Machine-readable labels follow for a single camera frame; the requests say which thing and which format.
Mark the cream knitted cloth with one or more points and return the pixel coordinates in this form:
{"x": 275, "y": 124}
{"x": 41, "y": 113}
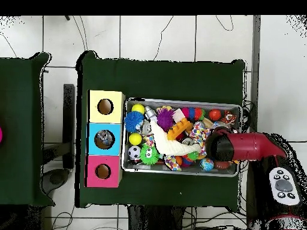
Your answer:
{"x": 168, "y": 144}

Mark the orange toy building block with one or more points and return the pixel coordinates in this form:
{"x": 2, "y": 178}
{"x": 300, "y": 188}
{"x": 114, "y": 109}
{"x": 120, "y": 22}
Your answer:
{"x": 180, "y": 128}

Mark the colourful patterned cloth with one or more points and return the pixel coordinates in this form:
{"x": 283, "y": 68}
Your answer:
{"x": 171, "y": 163}
{"x": 199, "y": 132}

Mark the multicoloured swirl ball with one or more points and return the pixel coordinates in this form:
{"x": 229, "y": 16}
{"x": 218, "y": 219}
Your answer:
{"x": 206, "y": 164}

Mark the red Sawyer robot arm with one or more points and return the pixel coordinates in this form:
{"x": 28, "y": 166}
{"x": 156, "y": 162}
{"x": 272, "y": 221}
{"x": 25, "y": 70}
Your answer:
{"x": 254, "y": 146}

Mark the shallow clear mesh bin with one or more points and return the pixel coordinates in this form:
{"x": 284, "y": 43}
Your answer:
{"x": 144, "y": 168}

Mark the wooden box with three holes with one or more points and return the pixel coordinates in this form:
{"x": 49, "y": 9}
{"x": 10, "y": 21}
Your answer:
{"x": 96, "y": 163}

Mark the silver metal can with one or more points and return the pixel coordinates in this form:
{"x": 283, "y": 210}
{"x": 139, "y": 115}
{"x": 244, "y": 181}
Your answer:
{"x": 146, "y": 128}

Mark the purple spiky ball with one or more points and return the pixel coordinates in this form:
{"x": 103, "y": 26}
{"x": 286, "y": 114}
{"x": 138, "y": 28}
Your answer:
{"x": 165, "y": 118}

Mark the silver metal pipe fitting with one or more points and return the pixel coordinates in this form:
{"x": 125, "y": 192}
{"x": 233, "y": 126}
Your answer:
{"x": 150, "y": 112}

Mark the large blue spiky ball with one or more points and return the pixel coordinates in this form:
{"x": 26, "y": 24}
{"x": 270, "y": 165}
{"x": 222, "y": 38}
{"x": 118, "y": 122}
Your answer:
{"x": 134, "y": 121}

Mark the yellow ball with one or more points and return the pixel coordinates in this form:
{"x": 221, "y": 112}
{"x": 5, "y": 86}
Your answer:
{"x": 138, "y": 108}
{"x": 135, "y": 139}

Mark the green googly-eyed spiky ball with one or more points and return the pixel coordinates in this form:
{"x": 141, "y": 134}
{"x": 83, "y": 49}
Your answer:
{"x": 149, "y": 153}

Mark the small soccer ball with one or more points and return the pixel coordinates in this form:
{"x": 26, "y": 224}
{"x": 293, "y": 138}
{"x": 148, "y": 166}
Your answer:
{"x": 134, "y": 152}

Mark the dark green table cloth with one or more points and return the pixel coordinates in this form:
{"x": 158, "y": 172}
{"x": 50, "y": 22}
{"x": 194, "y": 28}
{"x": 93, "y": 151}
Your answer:
{"x": 21, "y": 134}
{"x": 168, "y": 76}

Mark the orange ball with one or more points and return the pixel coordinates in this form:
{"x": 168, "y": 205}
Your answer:
{"x": 215, "y": 114}

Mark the orange tiger striped toy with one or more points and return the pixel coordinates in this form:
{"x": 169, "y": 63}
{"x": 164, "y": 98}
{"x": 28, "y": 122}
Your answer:
{"x": 230, "y": 117}

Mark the pink round object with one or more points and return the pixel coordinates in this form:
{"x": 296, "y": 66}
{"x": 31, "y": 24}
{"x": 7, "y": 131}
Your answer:
{"x": 1, "y": 135}

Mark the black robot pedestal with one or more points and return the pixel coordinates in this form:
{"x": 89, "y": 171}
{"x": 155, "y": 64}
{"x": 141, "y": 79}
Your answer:
{"x": 153, "y": 220}

